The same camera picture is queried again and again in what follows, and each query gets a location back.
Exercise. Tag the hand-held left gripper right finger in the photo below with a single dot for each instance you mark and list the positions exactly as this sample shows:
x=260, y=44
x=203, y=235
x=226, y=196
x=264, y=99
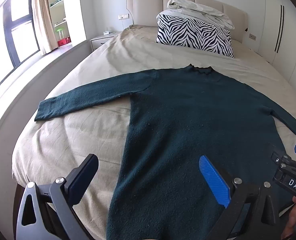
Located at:
x=214, y=180

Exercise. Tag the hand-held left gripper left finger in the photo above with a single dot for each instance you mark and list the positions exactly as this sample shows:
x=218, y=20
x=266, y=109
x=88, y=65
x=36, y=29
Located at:
x=84, y=173

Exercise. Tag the dark green sweater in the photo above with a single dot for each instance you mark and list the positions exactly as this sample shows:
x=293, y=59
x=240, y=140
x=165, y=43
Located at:
x=175, y=130

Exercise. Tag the person's right hand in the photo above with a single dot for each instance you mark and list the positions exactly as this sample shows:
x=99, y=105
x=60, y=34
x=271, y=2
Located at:
x=293, y=215

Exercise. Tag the bed with beige sheet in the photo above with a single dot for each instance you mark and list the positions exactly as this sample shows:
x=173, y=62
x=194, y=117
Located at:
x=88, y=135

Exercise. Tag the white wardrobe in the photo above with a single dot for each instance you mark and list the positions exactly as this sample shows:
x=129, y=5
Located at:
x=288, y=30

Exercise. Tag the red box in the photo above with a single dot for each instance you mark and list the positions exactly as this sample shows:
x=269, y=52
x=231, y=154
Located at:
x=64, y=42

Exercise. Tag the white nightstand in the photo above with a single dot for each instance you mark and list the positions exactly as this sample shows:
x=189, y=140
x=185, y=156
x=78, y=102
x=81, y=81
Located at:
x=100, y=41

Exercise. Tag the green stool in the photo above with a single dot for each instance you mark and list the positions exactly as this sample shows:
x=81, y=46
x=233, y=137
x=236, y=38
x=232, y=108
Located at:
x=59, y=33

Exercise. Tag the small white device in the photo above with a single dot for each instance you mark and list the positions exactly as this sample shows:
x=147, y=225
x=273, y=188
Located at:
x=108, y=32

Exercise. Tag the zebra print pillow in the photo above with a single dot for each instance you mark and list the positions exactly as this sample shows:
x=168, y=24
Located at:
x=193, y=33

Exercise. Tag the black framed window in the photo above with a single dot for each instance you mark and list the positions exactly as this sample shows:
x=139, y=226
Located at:
x=20, y=27

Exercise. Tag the beige curtain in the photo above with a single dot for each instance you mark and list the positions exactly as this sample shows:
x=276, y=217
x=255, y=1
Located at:
x=44, y=15

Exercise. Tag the white shelf unit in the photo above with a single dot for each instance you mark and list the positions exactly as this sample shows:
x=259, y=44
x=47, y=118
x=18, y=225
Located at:
x=59, y=7

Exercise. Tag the beige padded headboard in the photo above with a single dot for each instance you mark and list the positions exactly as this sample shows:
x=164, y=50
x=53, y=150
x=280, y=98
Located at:
x=145, y=7

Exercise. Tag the wall socket panel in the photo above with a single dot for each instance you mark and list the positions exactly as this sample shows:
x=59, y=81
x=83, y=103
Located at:
x=253, y=36
x=123, y=17

